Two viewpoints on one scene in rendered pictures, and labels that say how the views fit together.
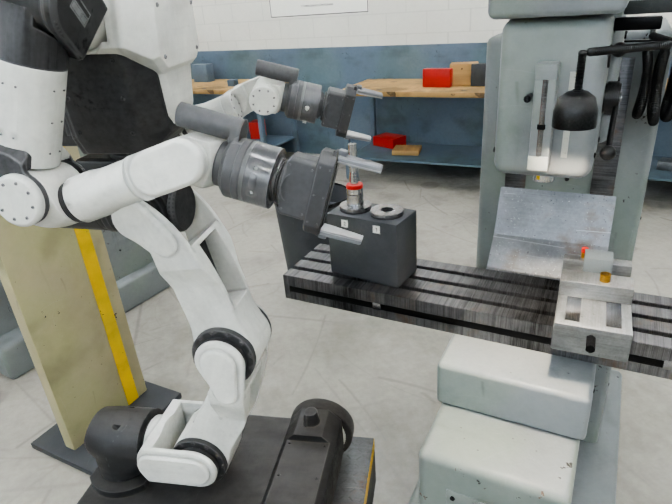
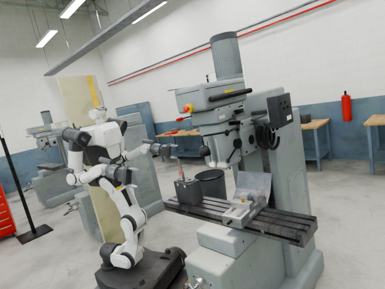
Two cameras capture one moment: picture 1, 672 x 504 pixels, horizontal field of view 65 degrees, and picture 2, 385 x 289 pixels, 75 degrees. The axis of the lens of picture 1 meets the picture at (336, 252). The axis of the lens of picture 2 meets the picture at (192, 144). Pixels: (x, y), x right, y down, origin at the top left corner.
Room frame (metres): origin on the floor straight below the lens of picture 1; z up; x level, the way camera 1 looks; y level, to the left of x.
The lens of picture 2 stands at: (-0.56, -0.81, 1.82)
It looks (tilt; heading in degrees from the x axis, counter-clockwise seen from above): 10 degrees down; 17
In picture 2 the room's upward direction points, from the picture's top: 12 degrees counter-clockwise
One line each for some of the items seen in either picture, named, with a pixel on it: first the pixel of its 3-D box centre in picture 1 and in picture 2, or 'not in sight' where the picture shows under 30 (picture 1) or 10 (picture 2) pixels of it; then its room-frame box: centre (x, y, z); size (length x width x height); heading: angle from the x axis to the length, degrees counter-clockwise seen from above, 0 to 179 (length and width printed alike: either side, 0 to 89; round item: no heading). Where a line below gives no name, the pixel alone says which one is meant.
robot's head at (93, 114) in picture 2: not in sight; (97, 114); (1.02, 0.32, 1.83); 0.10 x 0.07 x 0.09; 173
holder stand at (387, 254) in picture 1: (372, 239); (188, 190); (1.36, -0.11, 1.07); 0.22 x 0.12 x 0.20; 54
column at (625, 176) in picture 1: (555, 259); (274, 198); (1.69, -0.79, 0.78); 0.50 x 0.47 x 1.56; 151
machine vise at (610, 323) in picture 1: (593, 293); (244, 207); (1.06, -0.60, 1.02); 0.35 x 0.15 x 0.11; 153
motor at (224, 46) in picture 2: not in sight; (226, 58); (1.37, -0.61, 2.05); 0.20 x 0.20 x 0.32
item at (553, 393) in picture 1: (526, 342); (235, 226); (1.15, -0.49, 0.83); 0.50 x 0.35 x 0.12; 151
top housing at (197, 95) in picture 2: not in sight; (212, 94); (1.17, -0.50, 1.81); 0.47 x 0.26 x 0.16; 151
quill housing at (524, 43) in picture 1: (552, 94); (220, 143); (1.16, -0.49, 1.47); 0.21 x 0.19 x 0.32; 61
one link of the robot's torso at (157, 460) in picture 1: (191, 441); (128, 254); (1.04, 0.41, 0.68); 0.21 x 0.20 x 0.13; 78
